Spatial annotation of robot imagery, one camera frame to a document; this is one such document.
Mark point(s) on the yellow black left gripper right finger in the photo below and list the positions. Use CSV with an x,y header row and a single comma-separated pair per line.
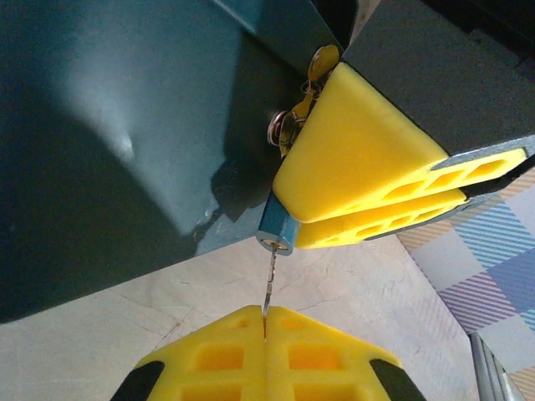
x,y
326,367

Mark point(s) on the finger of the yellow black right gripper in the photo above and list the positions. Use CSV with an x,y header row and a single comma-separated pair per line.
x,y
334,231
359,150

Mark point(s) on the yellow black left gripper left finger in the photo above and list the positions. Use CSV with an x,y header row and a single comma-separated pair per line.
x,y
209,367

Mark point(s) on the teal padlock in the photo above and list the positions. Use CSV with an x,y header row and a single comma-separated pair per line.
x,y
276,227

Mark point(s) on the small silver key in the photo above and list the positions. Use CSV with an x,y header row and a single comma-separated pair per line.
x,y
269,284

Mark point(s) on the dark teal painted box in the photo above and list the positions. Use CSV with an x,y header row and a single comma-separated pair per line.
x,y
104,146

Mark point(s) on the aluminium side rail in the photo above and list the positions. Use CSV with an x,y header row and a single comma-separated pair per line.
x,y
489,376

